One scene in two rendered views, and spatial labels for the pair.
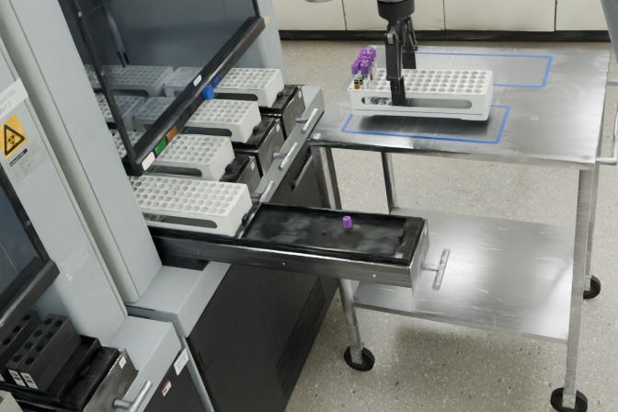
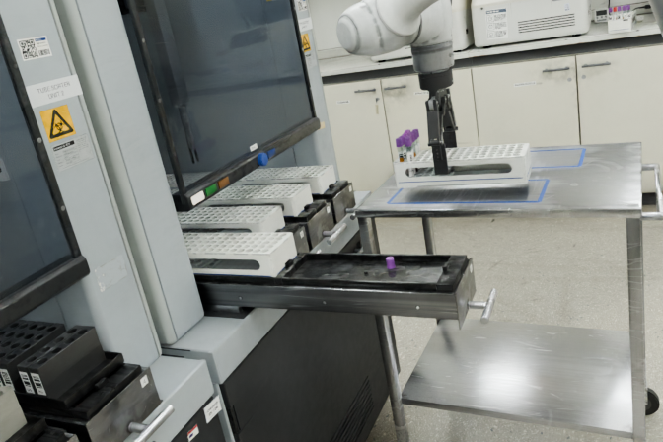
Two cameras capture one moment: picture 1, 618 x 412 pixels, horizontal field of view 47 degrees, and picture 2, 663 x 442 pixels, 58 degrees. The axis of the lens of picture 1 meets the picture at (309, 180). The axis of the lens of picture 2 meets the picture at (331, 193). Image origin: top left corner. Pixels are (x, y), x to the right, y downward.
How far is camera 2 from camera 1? 0.39 m
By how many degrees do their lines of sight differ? 18
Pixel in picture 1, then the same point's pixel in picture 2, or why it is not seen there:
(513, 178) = (556, 310)
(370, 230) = (413, 268)
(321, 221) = (364, 264)
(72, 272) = (105, 283)
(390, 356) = not seen: outside the picture
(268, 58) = (323, 159)
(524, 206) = not seen: hidden behind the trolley
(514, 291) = (568, 388)
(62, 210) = (104, 215)
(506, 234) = (554, 337)
